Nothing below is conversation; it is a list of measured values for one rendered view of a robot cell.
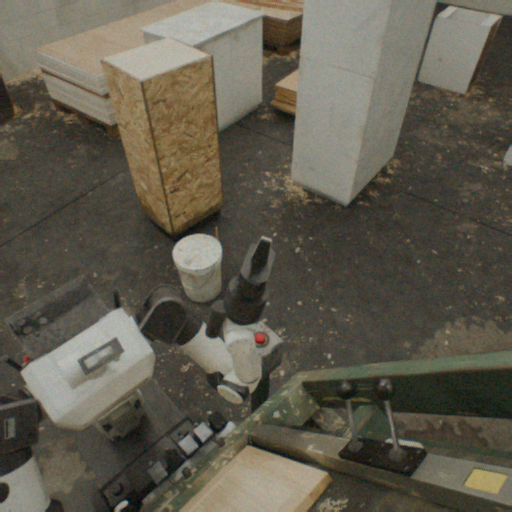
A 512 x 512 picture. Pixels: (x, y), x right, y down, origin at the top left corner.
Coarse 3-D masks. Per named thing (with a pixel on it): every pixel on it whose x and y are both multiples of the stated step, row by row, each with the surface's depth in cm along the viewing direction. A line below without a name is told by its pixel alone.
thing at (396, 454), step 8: (376, 384) 66; (384, 384) 66; (392, 384) 66; (376, 392) 66; (384, 392) 65; (392, 392) 65; (384, 400) 66; (392, 416) 66; (392, 424) 65; (392, 432) 65; (392, 440) 65; (392, 456) 64; (400, 456) 63
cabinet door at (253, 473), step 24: (240, 456) 118; (264, 456) 107; (216, 480) 113; (240, 480) 104; (264, 480) 95; (288, 480) 87; (312, 480) 81; (192, 504) 109; (216, 504) 100; (240, 504) 92; (264, 504) 85; (288, 504) 79; (312, 504) 77
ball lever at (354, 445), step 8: (344, 384) 77; (352, 384) 77; (336, 392) 78; (344, 392) 76; (352, 392) 76; (352, 416) 76; (352, 424) 76; (352, 432) 75; (352, 440) 75; (352, 448) 74; (360, 448) 74
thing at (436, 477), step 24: (264, 432) 117; (288, 432) 105; (312, 456) 89; (336, 456) 79; (432, 456) 61; (384, 480) 67; (408, 480) 61; (432, 480) 56; (456, 480) 53; (456, 504) 54; (480, 504) 49; (504, 504) 46
